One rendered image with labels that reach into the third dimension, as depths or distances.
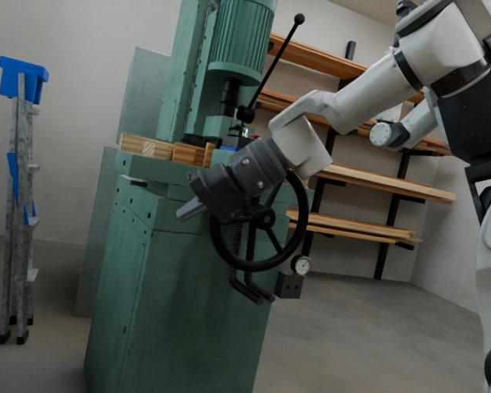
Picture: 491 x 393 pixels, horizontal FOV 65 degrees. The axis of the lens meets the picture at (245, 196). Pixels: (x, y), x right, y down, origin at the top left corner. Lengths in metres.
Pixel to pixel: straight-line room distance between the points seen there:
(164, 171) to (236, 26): 0.50
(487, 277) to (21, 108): 1.66
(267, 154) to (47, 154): 2.99
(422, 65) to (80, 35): 3.21
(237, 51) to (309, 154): 0.64
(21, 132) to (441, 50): 1.55
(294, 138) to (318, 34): 3.54
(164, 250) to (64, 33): 2.75
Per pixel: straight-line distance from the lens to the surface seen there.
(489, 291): 1.02
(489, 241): 0.97
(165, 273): 1.11
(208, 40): 1.41
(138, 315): 1.14
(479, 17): 0.68
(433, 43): 0.60
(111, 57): 3.57
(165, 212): 1.06
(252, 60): 1.24
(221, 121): 1.22
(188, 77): 1.44
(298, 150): 0.67
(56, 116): 3.53
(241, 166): 0.66
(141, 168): 1.03
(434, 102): 1.01
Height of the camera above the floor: 0.92
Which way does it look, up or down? 4 degrees down
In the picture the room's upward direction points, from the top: 12 degrees clockwise
